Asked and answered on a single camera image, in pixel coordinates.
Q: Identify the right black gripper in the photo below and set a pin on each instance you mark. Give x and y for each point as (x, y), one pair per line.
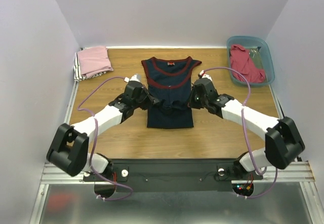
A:
(194, 100)

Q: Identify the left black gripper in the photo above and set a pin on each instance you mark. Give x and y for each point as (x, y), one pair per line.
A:
(151, 100)

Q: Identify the navy jersey tank top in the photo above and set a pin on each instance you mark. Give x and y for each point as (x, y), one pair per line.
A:
(169, 81)

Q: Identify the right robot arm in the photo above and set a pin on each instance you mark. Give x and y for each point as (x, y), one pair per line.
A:
(283, 142)

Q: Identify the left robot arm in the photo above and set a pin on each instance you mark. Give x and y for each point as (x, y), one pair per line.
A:
(69, 148)

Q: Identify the red tank top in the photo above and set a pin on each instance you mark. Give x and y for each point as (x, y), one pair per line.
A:
(241, 61)

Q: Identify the pink folded tank top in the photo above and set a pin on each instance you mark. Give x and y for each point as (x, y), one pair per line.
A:
(94, 60)

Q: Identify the striped folded tank top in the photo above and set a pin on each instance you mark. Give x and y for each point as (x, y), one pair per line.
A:
(77, 72)

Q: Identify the teal plastic bin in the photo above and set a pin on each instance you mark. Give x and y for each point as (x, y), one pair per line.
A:
(253, 42)

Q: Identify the green garment in bin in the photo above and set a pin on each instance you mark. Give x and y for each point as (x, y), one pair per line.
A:
(254, 54)

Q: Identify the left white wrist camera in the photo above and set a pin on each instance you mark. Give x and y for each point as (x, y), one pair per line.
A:
(136, 77)

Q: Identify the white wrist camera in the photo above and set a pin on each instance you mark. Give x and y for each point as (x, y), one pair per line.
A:
(136, 77)
(202, 74)

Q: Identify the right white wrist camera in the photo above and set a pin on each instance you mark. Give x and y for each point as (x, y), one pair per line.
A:
(202, 74)

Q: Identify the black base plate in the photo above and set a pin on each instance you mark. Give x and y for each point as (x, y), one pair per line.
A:
(178, 175)

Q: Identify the aluminium frame rail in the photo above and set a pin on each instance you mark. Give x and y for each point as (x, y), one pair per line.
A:
(295, 172)

